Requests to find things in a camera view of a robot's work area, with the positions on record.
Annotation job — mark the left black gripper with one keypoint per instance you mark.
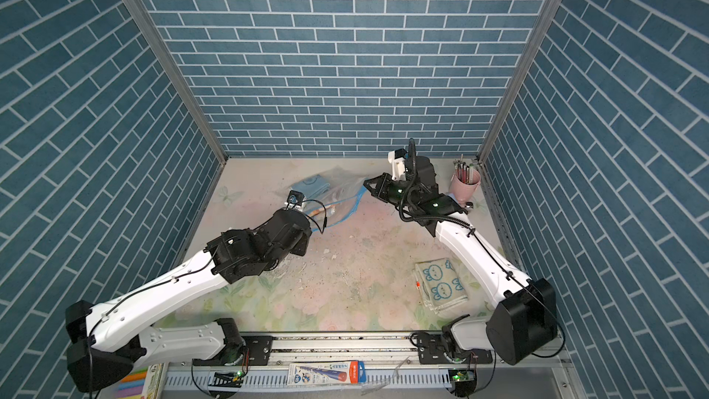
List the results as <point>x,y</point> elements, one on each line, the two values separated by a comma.
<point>304,237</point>

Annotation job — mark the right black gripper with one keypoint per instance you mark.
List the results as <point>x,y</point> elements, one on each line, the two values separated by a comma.
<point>386,185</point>

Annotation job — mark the clear vacuum bag blue zipper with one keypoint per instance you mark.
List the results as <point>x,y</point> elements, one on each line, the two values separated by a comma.
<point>346,191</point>

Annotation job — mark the orange white towel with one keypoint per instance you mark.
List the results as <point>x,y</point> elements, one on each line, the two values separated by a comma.
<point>320,211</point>

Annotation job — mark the pale green bunny towel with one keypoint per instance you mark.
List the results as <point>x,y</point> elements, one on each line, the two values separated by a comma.
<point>440,285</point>

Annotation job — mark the light blue towel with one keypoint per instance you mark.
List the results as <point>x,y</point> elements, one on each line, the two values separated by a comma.
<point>312,187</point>

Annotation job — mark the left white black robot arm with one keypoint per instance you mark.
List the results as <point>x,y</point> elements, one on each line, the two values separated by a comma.
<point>109,340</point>

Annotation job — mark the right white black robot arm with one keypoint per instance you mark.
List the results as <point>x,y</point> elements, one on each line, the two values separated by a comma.
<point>524,317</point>

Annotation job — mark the pink pen cup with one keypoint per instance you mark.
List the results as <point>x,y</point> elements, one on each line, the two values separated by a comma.
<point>465,181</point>

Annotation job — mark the red blue packaged item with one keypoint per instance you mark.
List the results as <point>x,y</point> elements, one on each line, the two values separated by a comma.
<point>350,372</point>

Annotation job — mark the colourful marker set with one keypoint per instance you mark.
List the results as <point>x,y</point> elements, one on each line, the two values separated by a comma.
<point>145,384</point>

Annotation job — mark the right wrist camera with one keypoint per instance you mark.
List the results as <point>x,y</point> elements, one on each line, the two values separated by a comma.
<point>397,160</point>

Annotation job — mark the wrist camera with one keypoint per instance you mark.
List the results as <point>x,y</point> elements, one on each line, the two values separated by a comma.
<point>397,160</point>
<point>295,198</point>

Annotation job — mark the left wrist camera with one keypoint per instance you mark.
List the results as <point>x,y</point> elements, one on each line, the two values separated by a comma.
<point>295,198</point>

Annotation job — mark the aluminium mounting rail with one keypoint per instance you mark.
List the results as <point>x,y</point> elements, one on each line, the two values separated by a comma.
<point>390,359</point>

